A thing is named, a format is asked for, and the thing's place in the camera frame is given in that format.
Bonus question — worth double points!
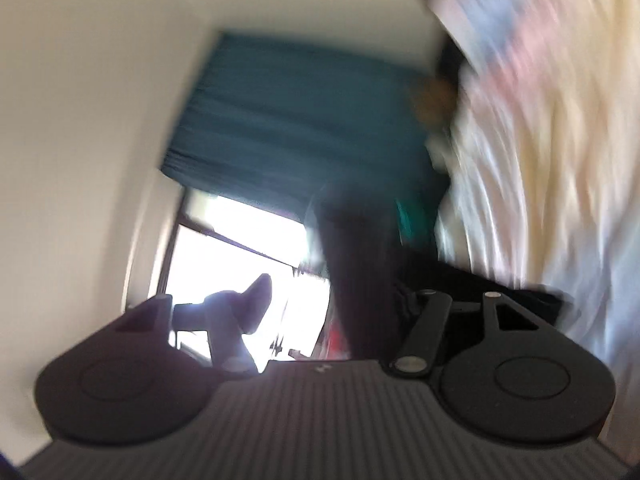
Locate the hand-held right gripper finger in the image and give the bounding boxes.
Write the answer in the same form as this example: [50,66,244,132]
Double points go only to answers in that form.
[114,274,275,375]

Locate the dark grey pants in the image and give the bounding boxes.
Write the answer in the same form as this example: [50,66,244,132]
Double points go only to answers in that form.
[307,180,566,361]

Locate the dark framed window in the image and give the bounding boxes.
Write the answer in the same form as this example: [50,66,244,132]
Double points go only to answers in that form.
[150,187,332,361]

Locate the red cloth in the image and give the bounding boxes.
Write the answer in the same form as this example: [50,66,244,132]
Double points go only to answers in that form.
[320,320,352,361]

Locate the green garment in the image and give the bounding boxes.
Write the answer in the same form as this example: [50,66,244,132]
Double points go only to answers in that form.
[395,195,442,247]

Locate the blue curtain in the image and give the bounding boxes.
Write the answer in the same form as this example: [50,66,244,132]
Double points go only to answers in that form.
[160,32,451,243]

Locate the brown paper bag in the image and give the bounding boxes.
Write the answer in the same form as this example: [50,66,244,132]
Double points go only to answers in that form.
[412,77,458,127]

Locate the pink and yellow bed sheet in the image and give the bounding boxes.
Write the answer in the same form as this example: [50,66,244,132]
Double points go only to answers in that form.
[425,0,640,341]

